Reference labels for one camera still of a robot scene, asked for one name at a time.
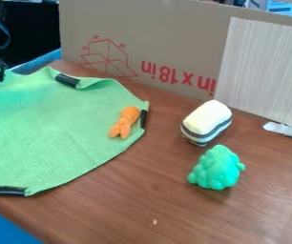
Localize green cloth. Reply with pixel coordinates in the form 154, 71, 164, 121
0, 65, 152, 197

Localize orange toy carrot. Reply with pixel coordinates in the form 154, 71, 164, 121
107, 106, 142, 140

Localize cardboard box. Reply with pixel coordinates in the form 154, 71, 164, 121
57, 0, 292, 102

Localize white and grey toy sushi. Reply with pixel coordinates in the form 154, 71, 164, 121
178, 99, 235, 148

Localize green toy broccoli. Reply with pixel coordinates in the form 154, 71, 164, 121
185, 144, 247, 192

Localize light wooden board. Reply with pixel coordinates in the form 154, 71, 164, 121
213, 16, 292, 131

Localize white paper scrap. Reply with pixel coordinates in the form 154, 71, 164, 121
261, 121, 292, 140

